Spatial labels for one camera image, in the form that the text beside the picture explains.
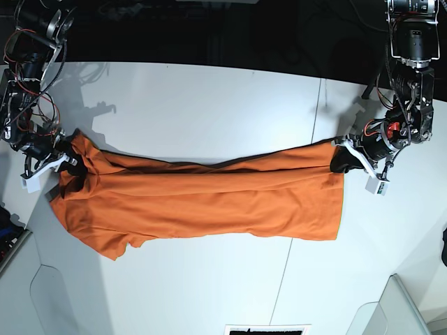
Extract clear panel bottom right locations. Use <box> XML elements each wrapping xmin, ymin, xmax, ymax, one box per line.
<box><xmin>346</xmin><ymin>274</ymin><xmax>431</xmax><ymax>335</ymax></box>

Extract clear panel bottom left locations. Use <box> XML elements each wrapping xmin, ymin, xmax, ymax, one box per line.
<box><xmin>30</xmin><ymin>265</ymin><xmax>79</xmax><ymax>335</ymax></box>

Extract orange t-shirt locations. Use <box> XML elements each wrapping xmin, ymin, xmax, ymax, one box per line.
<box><xmin>50</xmin><ymin>133</ymin><xmax>344</xmax><ymax>260</ymax></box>

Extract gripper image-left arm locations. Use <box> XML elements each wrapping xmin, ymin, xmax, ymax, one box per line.
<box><xmin>19</xmin><ymin>128</ymin><xmax>88</xmax><ymax>192</ymax></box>

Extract wrist camera image-right arm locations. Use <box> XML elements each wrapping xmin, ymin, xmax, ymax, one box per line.
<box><xmin>365</xmin><ymin>174</ymin><xmax>390</xmax><ymax>195</ymax></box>

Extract white tray bottom centre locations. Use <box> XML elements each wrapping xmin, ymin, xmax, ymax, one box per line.
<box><xmin>223</xmin><ymin>325</ymin><xmax>312</xmax><ymax>335</ymax></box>

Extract wrist camera image-left arm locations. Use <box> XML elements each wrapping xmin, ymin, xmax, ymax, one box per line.
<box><xmin>20</xmin><ymin>174</ymin><xmax>41</xmax><ymax>193</ymax></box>

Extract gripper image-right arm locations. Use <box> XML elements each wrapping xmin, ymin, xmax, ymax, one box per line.
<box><xmin>330</xmin><ymin>119</ymin><xmax>409</xmax><ymax>177</ymax></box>

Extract clear panel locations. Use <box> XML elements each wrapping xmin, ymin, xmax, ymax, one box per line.
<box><xmin>346</xmin><ymin>274</ymin><xmax>431</xmax><ymax>335</ymax></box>
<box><xmin>30</xmin><ymin>265</ymin><xmax>79</xmax><ymax>335</ymax></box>

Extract robot arm image-left side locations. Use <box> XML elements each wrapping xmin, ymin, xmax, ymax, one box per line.
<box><xmin>1</xmin><ymin>1</ymin><xmax>78</xmax><ymax>193</ymax></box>

